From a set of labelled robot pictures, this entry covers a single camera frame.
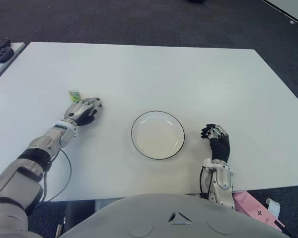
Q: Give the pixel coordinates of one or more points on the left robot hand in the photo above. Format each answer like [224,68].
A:
[80,110]

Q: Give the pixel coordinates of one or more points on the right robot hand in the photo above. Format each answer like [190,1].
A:
[221,148]

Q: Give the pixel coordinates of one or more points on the green white toothpaste tube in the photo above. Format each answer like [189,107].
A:
[74,95]

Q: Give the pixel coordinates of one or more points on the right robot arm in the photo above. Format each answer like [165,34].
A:
[223,178]

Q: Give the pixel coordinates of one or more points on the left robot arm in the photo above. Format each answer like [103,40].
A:
[27,168]

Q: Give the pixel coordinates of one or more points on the white plate black rim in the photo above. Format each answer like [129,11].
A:
[157,135]

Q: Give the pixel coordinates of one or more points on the pink cardboard box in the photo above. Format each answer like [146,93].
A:
[250,204]

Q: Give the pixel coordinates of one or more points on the white paper slip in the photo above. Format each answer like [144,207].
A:
[273,207]

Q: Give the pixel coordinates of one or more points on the grey robot torso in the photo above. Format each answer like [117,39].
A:
[164,218]

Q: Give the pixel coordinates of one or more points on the black game controller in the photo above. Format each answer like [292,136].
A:
[1,54]
[0,42]

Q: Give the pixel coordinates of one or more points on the white background table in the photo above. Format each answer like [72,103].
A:
[290,10]

